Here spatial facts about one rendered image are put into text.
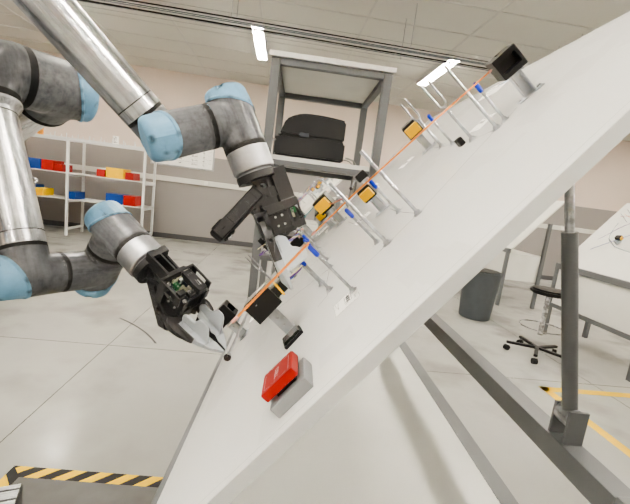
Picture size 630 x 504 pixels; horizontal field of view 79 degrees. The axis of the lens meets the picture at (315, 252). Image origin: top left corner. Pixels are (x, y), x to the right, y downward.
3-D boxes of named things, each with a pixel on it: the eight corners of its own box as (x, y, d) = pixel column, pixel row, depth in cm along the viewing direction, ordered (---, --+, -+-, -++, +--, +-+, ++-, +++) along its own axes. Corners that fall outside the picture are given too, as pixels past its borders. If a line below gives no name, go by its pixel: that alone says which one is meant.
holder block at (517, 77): (527, 84, 74) (498, 48, 72) (548, 83, 64) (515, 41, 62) (506, 103, 75) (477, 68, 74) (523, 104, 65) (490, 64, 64)
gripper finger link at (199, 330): (218, 347, 62) (181, 308, 64) (209, 364, 66) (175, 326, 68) (231, 337, 65) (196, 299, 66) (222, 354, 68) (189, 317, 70)
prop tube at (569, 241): (565, 431, 58) (565, 234, 53) (554, 421, 61) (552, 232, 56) (586, 429, 59) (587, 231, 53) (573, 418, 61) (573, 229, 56)
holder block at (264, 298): (259, 319, 71) (244, 305, 70) (280, 298, 71) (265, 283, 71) (260, 324, 67) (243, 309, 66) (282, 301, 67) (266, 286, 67)
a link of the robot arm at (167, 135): (146, 165, 67) (205, 150, 72) (157, 165, 58) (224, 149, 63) (129, 118, 65) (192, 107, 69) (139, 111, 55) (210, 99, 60)
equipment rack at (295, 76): (227, 473, 176) (269, 48, 147) (245, 401, 236) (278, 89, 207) (334, 482, 179) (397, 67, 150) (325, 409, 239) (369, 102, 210)
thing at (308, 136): (272, 154, 162) (277, 107, 159) (274, 159, 185) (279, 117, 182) (342, 164, 164) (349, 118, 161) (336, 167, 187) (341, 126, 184)
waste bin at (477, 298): (498, 325, 469) (508, 276, 459) (460, 319, 472) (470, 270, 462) (485, 313, 514) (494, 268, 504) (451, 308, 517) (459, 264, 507)
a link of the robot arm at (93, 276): (43, 278, 74) (60, 236, 70) (99, 271, 84) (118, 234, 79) (61, 308, 71) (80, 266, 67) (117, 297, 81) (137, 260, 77)
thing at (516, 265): (496, 305, 570) (519, 194, 544) (461, 285, 686) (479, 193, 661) (541, 310, 575) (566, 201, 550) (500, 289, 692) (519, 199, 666)
